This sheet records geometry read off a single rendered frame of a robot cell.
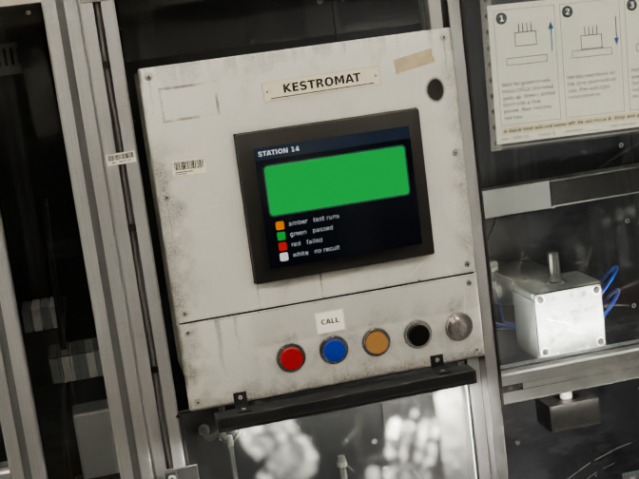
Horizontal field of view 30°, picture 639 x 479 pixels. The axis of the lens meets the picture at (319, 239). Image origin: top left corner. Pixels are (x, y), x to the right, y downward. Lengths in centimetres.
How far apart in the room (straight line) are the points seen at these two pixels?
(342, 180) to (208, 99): 20
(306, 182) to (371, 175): 9
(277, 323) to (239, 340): 6
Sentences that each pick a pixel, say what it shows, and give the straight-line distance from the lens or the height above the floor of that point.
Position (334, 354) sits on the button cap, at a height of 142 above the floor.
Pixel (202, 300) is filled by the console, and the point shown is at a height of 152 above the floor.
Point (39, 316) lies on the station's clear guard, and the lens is 161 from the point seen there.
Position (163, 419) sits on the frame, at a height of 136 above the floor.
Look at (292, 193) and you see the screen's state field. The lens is 156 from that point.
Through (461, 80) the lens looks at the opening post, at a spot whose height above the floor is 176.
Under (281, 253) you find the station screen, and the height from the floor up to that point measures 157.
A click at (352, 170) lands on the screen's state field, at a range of 157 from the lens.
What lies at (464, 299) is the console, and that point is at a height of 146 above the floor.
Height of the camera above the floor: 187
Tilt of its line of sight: 11 degrees down
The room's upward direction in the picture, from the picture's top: 7 degrees counter-clockwise
